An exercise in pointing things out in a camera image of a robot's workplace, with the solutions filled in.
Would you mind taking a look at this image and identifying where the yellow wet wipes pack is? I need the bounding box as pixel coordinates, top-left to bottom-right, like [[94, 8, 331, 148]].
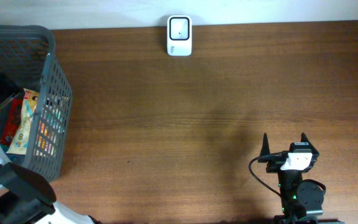
[[7, 88, 39, 155]]

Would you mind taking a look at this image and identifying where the red snack bag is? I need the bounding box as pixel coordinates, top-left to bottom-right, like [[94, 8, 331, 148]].
[[0, 98, 23, 146]]

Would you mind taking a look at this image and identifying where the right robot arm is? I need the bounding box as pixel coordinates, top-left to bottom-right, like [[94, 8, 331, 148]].
[[249, 133, 341, 224]]

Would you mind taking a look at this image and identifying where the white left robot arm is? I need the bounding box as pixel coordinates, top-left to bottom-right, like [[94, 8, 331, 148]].
[[0, 73, 98, 224]]

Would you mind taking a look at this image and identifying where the white barcode scanner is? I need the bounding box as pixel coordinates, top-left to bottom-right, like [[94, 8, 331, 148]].
[[167, 15, 193, 57]]

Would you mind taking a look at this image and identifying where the grey plastic basket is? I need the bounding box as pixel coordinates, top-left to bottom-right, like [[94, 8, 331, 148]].
[[0, 26, 73, 182]]

